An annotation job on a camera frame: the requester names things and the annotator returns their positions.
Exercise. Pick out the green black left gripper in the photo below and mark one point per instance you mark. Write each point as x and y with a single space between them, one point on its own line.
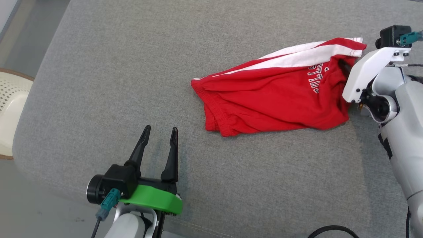
155 200

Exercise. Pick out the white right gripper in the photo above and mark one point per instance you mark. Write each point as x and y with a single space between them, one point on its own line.
362 76

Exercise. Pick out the red shorts white side stripe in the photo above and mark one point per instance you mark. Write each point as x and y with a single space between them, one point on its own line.
264 99

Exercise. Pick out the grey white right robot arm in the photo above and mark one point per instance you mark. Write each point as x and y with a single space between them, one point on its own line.
406 142

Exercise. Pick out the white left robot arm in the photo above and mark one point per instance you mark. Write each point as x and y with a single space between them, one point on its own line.
127 228

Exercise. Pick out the grey fabric sofa cushion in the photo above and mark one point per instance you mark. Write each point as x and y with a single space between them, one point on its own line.
132 66

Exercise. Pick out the white perforated laundry basket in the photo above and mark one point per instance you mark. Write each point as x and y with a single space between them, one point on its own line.
11 109

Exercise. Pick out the teal left camera connector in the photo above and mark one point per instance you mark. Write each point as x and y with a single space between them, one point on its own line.
109 201

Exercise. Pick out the teal camera connector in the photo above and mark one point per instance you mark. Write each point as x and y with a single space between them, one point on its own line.
109 201
409 38

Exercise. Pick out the teal right camera connector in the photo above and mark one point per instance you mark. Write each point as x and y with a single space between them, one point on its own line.
409 38

